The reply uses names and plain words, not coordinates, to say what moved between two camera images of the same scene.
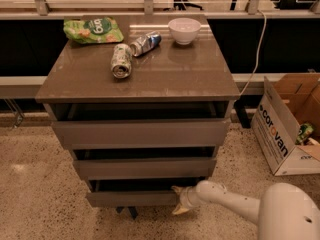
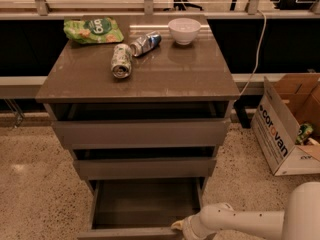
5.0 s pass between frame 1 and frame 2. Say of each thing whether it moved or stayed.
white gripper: moved
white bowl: stayed
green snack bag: stayed
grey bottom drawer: moved
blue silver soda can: stayed
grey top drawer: stayed
